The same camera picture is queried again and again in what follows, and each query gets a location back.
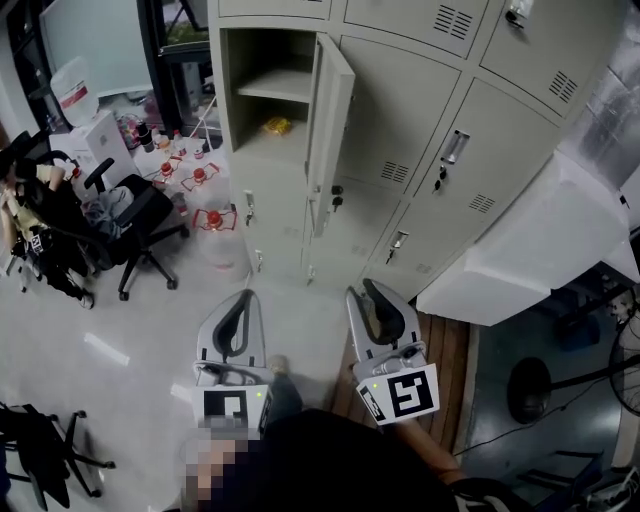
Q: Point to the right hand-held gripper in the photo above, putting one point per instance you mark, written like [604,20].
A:
[405,395]

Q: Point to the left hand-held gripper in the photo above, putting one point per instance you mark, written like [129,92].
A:
[227,374]

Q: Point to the grey metal locker door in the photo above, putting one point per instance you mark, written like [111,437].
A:
[327,135]

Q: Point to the person's right forearm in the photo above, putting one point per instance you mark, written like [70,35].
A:
[434,452]

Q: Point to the person's left forearm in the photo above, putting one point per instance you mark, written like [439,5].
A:
[215,465]

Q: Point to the grey metal locker cabinet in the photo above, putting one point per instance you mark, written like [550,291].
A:
[430,100]

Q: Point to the silver key bunch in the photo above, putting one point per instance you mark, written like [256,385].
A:
[249,210]
[396,245]

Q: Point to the person's leg and shoe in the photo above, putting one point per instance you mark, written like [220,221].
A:
[285,390]

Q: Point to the red-capped water bottle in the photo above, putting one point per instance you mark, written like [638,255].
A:
[217,240]
[166,171]
[201,180]

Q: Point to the black key bunch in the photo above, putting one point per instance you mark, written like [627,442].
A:
[337,196]
[440,179]

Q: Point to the black office chair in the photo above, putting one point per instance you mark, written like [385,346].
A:
[137,220]

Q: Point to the person's dark clothing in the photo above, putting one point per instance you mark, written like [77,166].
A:
[330,465]

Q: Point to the white foam block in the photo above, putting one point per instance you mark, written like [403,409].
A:
[540,240]

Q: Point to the black standing fan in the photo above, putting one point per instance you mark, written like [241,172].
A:
[575,380]

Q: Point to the yellow packet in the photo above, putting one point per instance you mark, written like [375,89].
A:
[277,126]

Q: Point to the white water dispenser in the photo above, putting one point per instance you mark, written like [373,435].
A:
[97,150]

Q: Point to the large clear water jug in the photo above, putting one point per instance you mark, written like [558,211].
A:
[74,92]

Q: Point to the frosted glass panel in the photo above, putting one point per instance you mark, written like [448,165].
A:
[95,40]

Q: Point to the black metal shelf frame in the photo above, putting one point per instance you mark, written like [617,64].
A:
[170,60]

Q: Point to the silver insulated duct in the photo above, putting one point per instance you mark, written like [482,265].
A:
[617,95]

